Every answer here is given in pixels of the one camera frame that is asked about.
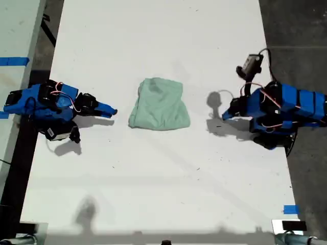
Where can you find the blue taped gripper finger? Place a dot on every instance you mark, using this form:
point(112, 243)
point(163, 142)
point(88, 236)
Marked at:
point(103, 114)
point(107, 109)
point(230, 118)
point(229, 112)

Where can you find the pale green T-shirt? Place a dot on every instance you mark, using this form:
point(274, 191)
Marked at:
point(158, 112)

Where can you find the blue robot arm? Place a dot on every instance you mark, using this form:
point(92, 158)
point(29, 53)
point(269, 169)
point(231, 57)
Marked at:
point(38, 104)
point(293, 102)

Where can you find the black diagonal strut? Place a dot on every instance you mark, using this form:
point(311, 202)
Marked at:
point(48, 30)

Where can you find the short blue tape strip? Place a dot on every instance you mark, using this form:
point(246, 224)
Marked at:
point(3, 115)

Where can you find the long blue tape strip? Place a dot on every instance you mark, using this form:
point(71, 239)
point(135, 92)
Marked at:
point(14, 61)

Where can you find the pale side table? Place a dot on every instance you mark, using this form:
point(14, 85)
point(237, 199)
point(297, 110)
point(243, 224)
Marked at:
point(15, 30)

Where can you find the square blue tape piece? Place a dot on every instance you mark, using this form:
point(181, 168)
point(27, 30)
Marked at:
point(291, 209)

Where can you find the small black box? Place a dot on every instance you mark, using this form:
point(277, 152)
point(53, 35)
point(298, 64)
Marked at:
point(28, 227)
point(293, 225)

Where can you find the pale grey tube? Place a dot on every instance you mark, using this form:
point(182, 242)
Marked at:
point(293, 240)

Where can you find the small black knob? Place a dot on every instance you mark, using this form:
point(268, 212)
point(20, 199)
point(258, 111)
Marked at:
point(166, 242)

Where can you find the black camera stalk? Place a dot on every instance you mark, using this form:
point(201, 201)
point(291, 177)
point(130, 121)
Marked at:
point(248, 85)

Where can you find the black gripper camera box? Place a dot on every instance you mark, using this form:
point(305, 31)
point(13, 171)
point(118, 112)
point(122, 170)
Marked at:
point(57, 134)
point(251, 65)

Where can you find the black frame beam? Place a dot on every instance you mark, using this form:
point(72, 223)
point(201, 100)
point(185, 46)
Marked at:
point(18, 163)

